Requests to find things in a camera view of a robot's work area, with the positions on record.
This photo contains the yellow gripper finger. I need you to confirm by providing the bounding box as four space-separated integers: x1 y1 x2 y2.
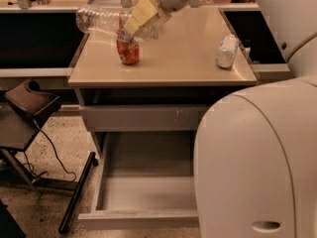
140 10 171 34
124 0 159 38

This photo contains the clear plastic water bottle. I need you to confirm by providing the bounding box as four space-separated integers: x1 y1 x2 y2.
76 4 160 43

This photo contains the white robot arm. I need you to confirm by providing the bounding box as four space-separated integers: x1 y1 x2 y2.
193 0 317 238

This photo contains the grey drawer cabinet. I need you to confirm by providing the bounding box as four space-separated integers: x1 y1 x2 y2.
68 7 257 153

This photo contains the white crumpled plastic bottle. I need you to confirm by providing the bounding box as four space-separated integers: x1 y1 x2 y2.
216 35 239 68

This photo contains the grey middle drawer front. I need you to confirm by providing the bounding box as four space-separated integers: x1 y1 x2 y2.
79 104 208 132

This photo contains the open grey bottom drawer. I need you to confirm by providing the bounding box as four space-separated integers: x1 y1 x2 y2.
78 131 199 230

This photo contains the orange soda can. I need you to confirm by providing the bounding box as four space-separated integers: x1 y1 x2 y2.
116 11 140 65

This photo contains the black cart leg bar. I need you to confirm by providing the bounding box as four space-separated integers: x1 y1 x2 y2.
58 152 98 234

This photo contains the black cable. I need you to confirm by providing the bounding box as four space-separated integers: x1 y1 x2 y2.
19 119 77 185

